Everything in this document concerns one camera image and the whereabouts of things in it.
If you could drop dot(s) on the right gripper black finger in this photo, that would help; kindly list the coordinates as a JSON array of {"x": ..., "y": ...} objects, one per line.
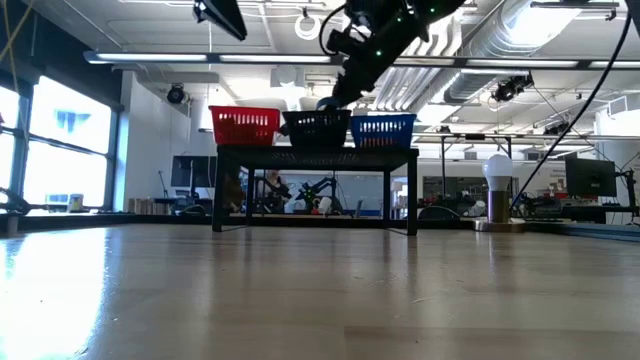
[{"x": 347, "y": 92}]

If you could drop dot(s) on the black plastic basket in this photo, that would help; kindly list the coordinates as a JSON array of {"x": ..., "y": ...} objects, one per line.
[{"x": 317, "y": 129}]

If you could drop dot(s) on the blue plastic basket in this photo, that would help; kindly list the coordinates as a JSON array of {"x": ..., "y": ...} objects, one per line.
[{"x": 382, "y": 131}]

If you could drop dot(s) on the red plastic basket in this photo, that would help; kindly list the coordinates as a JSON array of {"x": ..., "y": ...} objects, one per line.
[{"x": 245, "y": 125}]

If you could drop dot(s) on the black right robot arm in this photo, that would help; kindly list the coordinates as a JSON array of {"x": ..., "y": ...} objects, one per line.
[{"x": 410, "y": 15}]

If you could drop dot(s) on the black background robot arm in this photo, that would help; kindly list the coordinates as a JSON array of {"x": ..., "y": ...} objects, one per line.
[{"x": 320, "y": 192}]

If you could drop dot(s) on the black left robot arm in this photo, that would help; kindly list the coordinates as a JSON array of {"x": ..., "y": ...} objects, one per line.
[{"x": 225, "y": 15}]

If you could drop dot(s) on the black background desk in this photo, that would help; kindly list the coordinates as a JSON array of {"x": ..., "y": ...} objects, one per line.
[{"x": 600, "y": 212}]

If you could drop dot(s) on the black mesh shelf riser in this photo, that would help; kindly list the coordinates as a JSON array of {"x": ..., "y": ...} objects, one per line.
[{"x": 320, "y": 157}]

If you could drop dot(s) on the black overhead light bar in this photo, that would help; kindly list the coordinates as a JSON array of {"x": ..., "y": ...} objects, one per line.
[{"x": 275, "y": 59}]

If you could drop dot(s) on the white bottle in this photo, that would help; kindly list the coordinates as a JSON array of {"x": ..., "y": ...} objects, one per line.
[{"x": 325, "y": 206}]

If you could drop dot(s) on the person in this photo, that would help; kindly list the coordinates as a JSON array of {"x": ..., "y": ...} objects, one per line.
[{"x": 275, "y": 190}]

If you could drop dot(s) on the black hanging spotlight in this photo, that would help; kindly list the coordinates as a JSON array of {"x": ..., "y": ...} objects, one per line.
[{"x": 512, "y": 87}]

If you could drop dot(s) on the black wide monitor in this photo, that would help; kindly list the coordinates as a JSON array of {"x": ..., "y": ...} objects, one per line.
[{"x": 192, "y": 172}]

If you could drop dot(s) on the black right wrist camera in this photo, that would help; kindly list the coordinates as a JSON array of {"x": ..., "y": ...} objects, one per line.
[{"x": 345, "y": 42}]

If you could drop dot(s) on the black hanging camera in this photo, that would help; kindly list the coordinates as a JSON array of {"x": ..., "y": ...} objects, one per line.
[{"x": 176, "y": 94}]

